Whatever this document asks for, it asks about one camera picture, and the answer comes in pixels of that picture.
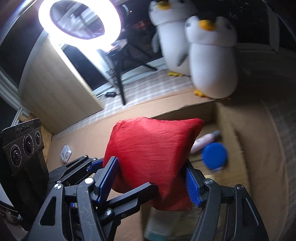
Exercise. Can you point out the small penguin plush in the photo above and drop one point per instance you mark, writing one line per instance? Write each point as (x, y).
(210, 50)

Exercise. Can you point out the brown cardboard box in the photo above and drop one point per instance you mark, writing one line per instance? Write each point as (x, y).
(215, 117)

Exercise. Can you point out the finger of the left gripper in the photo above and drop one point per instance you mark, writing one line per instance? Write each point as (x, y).
(76, 171)
(129, 203)

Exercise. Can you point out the black power strip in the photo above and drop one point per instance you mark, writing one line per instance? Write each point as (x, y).
(111, 94)

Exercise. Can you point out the red fabric pouch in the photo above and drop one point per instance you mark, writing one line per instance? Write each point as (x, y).
(154, 151)

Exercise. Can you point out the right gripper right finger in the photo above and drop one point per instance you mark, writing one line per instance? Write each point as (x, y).
(242, 219)

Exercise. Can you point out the white ring light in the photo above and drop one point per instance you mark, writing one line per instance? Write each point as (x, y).
(81, 24)

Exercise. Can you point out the white blue lotion bottle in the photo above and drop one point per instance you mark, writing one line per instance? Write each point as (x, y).
(168, 225)

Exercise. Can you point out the large penguin plush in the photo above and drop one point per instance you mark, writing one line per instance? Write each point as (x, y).
(169, 18)

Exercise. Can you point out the black camera module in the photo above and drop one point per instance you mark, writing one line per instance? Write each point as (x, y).
(22, 143)

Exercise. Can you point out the light wood cabinet panel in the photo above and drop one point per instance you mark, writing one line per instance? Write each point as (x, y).
(53, 90)

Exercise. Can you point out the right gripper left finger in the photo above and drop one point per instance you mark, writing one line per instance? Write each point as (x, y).
(79, 211)

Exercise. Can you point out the white packaged box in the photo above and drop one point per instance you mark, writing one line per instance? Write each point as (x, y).
(65, 154)

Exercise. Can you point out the small pink bottle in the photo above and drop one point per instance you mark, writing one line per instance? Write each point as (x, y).
(202, 142)

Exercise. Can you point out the blue round cream jar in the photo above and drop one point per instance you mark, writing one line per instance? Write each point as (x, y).
(214, 156)

